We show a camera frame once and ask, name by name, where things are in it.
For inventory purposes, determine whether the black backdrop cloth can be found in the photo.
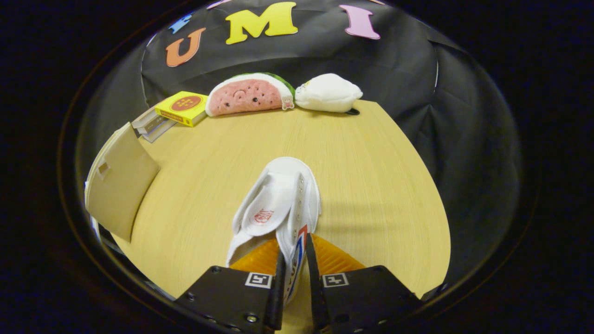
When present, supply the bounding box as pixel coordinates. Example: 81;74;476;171
77;0;523;283

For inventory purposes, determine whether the grey book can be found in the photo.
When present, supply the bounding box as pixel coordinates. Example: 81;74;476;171
137;116;170;137

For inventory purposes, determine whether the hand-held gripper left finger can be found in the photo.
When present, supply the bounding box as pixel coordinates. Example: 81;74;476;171
174;238;287;334

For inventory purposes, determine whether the white canvas shoe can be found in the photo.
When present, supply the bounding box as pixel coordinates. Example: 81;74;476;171
226;157;322;304

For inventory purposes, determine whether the white plush toy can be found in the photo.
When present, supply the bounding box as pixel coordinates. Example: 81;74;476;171
295;73;363;113

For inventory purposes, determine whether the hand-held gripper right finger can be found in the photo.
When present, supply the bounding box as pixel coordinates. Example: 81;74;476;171
304;233;424;334

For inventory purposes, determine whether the watermelon slice plush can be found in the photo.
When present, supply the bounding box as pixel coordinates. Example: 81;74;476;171
206;72;296;117

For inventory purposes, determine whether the yellow book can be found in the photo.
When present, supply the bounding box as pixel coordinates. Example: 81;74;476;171
155;91;208;127

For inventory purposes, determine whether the beige storage box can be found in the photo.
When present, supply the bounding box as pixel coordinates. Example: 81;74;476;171
85;122;161;243

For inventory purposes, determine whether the beige book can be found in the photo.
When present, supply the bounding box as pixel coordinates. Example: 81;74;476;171
131;106;163;130

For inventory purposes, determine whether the blue book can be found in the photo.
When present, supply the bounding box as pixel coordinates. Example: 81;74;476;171
148;122;177;143

